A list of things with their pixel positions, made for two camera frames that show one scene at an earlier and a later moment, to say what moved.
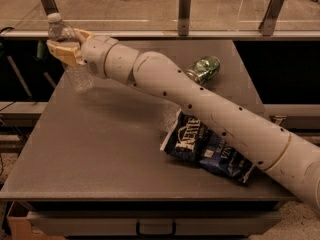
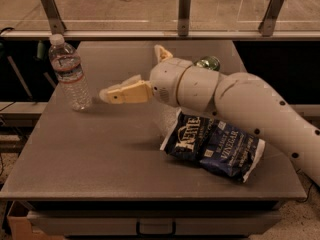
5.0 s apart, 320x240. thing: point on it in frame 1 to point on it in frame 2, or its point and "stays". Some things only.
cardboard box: x=20 y=225 stays
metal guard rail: x=22 y=34 stays
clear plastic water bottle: x=79 y=77 to x=66 y=61
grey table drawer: x=154 y=223 stays
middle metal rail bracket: x=184 y=12 stays
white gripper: x=94 y=54 to x=165 y=80
